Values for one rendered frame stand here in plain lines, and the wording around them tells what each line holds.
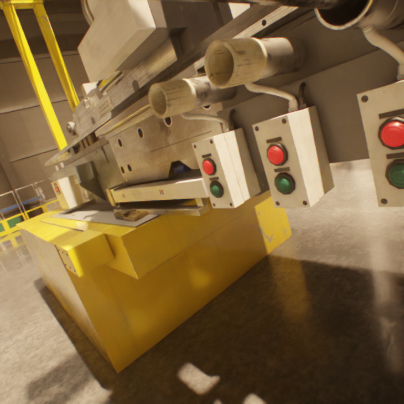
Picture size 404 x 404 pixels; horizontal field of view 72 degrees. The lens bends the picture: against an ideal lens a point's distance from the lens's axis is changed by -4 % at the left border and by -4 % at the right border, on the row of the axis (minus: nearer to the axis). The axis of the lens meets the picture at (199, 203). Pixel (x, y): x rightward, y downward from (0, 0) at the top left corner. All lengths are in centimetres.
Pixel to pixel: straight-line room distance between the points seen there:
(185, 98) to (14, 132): 1329
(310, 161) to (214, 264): 106
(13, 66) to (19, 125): 244
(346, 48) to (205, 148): 30
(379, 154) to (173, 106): 34
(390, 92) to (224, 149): 31
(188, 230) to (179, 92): 54
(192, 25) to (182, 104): 46
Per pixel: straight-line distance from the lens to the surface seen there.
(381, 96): 40
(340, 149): 53
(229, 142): 60
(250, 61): 43
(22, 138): 1375
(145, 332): 134
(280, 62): 50
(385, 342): 113
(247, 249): 163
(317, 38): 56
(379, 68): 50
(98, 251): 95
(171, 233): 93
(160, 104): 59
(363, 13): 33
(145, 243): 89
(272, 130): 48
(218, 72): 46
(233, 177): 59
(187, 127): 82
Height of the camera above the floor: 78
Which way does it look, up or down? 13 degrees down
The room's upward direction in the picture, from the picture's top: 19 degrees counter-clockwise
